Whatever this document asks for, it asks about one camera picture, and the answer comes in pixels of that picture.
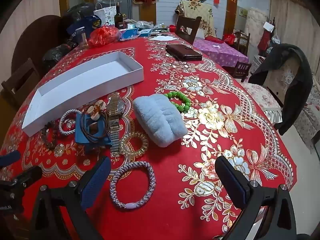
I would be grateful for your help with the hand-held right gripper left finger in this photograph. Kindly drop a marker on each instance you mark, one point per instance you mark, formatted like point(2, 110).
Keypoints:
point(95, 182)

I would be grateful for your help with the metal band wristwatch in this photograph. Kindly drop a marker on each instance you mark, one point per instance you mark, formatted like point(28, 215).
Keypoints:
point(113, 120)

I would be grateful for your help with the light blue fluffy scrunchie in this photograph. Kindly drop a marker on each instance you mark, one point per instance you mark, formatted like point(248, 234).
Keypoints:
point(157, 120)

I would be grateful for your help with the white paper gift bag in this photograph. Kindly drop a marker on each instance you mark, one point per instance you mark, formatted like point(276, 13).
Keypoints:
point(107, 12)

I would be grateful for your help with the grey refrigerator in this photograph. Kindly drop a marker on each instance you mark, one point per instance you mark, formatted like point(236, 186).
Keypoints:
point(125, 5)

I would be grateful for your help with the blue printed bag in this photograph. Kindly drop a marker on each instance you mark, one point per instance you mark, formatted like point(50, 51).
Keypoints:
point(85, 23)

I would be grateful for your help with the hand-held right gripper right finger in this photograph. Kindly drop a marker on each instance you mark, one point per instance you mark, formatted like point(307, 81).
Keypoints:
point(232, 180)

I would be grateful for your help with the beige curtains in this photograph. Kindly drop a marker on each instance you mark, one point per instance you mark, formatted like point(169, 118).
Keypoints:
point(295, 25)

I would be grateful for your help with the brown wooden chair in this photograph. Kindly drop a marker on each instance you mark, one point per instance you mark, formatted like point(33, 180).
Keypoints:
point(18, 82)

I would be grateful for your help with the red floral tablecloth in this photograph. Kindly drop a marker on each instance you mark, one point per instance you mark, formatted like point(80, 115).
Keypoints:
point(170, 160)

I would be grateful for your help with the floral draped cloth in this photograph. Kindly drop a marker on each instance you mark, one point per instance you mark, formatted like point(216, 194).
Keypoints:
point(197, 11)

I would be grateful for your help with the small red bag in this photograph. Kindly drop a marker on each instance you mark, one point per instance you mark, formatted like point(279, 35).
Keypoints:
point(228, 39)

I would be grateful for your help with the black plastic bag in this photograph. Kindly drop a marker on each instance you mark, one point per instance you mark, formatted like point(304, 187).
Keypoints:
point(56, 53)

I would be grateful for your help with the small blue box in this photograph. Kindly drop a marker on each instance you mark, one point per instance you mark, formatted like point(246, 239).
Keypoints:
point(145, 32)

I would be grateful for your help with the small glass jar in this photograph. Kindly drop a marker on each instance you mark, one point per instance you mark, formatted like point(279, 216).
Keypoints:
point(83, 38)

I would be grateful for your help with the black chair back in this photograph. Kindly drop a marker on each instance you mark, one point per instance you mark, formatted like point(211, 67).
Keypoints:
point(303, 80)

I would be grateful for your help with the round wooden board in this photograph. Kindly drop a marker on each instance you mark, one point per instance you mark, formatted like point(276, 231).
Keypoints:
point(37, 37)

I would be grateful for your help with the small wooden chair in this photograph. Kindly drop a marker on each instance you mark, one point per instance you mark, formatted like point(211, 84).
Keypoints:
point(243, 71)

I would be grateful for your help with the purple tablecloth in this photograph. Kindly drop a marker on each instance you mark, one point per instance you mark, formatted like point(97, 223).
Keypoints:
point(220, 51)

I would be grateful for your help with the dark wine bottle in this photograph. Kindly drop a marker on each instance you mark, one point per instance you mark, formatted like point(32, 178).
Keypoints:
point(119, 17)

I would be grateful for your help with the brown leather wallet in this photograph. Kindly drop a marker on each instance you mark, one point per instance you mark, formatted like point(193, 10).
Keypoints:
point(183, 52)

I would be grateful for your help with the blue hair claw clip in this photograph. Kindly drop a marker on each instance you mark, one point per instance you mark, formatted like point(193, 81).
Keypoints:
point(83, 135)

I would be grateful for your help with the blue tissue packet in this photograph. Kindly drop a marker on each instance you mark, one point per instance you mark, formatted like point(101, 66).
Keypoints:
point(128, 33)

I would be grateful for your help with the floral armchair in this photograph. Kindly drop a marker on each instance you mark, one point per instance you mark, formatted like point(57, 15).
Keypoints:
point(282, 80)

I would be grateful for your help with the dark wooden chair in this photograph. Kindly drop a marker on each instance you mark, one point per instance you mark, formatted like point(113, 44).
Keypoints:
point(187, 27)

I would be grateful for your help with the white paper sheet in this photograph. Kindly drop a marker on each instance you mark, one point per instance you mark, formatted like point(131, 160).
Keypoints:
point(163, 38)

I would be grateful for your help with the red plastic bag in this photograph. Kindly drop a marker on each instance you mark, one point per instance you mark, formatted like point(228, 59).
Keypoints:
point(103, 36)

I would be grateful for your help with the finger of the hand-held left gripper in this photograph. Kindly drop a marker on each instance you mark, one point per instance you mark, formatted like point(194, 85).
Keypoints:
point(27, 176)
point(10, 158)

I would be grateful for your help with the white shallow cardboard box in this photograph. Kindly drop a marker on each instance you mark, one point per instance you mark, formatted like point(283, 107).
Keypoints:
point(82, 80)

